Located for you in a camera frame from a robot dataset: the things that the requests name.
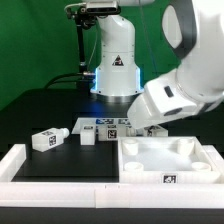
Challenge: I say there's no black cable bundle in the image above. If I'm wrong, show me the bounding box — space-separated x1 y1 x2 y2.
43 73 83 90

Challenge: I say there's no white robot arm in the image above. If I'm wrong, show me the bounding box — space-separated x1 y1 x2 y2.
85 0 224 129

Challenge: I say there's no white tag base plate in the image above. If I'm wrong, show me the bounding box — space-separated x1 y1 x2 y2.
72 117 156 136

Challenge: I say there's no white U-shaped obstacle wall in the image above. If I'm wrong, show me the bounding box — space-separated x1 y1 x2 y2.
0 144 224 209

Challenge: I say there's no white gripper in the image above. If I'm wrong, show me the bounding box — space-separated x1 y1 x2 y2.
128 72 198 129

